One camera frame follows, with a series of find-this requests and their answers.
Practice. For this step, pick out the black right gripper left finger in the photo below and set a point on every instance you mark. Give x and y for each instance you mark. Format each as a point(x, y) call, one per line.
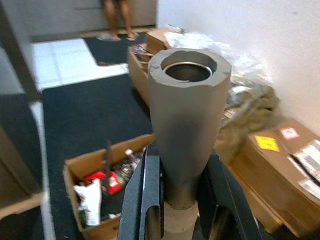
point(140, 200)

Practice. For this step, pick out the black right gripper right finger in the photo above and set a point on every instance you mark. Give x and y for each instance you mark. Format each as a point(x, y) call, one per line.
point(225, 212)

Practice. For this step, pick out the black floor mat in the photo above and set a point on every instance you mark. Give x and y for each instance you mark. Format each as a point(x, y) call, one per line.
point(87, 112)

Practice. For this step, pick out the flat cardboard box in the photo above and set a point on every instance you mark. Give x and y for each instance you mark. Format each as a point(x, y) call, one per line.
point(252, 207)

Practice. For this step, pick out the clear bottle green label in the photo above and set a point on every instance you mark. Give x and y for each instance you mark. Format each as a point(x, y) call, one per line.
point(131, 157)

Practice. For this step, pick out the red packet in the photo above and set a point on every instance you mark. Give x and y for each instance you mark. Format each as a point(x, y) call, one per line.
point(100, 178)

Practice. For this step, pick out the open cardboard box red print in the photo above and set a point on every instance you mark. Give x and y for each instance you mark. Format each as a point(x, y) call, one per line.
point(100, 230)

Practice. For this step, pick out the white green pouch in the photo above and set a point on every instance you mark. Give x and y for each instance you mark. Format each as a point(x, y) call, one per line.
point(90, 202)

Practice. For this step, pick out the thin black tool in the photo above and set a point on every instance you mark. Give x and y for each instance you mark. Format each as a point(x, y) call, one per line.
point(108, 160)

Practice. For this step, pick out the large labelled cardboard box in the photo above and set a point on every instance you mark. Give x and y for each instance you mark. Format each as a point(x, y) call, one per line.
point(275, 170)

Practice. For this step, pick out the olive green sack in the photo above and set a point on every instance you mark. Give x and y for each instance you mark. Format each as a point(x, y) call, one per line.
point(250, 112)

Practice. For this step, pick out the long white strip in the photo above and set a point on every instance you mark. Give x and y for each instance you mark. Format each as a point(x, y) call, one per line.
point(43, 150)

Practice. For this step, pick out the cardboard box of cardboard scraps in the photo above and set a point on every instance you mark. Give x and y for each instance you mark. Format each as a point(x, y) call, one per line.
point(138, 72)

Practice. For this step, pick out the black kitchen mat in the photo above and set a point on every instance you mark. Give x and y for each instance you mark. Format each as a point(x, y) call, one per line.
point(112, 50)

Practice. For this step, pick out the clear plastic bag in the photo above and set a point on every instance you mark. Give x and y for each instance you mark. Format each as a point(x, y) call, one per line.
point(237, 57)

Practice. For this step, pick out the small cardboard box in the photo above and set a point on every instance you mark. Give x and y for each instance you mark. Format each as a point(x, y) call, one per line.
point(160, 41)

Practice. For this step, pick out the person in navy shirt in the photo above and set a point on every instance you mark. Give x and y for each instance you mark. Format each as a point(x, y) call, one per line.
point(117, 20)

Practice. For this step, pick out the grey kitchen cabinets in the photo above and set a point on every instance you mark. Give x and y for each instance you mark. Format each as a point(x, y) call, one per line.
point(75, 15)

